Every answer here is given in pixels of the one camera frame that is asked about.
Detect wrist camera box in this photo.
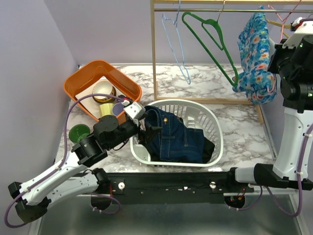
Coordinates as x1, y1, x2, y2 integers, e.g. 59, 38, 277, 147
121, 99, 146, 126
282, 17, 313, 49

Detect patterned ceramic bowl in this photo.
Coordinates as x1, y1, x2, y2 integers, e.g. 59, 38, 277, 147
92, 80, 116, 104

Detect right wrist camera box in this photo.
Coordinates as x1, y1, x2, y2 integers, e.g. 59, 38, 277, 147
282, 17, 313, 49

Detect black mounting base bar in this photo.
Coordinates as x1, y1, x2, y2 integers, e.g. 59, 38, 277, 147
96, 169, 254, 205

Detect light blue wire hanger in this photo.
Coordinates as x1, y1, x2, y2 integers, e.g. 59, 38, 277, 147
161, 0, 191, 85

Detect purple cup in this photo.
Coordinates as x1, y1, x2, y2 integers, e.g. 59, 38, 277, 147
112, 102, 124, 117

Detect green floral mug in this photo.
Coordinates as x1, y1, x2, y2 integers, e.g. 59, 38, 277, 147
68, 124, 90, 143

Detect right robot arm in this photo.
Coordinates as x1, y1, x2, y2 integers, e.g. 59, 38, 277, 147
225, 35, 313, 192

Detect yellow plastic hanger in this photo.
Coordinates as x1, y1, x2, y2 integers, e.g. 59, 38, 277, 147
266, 19, 291, 29

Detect blue denim shorts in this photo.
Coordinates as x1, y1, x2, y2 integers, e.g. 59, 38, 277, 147
145, 105, 205, 164

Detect white square plate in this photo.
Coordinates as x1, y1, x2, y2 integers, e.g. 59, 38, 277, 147
75, 77, 108, 119

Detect blue floral garment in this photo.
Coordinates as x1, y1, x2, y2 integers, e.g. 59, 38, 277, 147
232, 12, 277, 105

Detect white plastic laundry basket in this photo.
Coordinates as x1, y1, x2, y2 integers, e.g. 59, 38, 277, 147
130, 99, 224, 167

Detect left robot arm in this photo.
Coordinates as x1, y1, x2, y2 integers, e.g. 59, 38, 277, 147
8, 115, 161, 224

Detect orange plastic bin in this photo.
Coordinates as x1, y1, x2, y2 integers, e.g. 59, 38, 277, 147
63, 60, 143, 123

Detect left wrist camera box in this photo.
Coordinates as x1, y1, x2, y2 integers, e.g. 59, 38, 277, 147
121, 99, 146, 126

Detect pink wire hanger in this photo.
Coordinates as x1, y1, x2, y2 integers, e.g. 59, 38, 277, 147
267, 0, 302, 93

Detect green plastic hanger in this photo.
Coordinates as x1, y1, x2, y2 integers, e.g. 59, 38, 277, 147
181, 0, 239, 88

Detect yellow cup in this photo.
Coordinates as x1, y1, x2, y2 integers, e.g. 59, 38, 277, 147
99, 103, 113, 118

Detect wooden clothes rack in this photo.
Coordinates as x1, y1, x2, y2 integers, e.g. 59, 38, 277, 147
149, 0, 313, 125

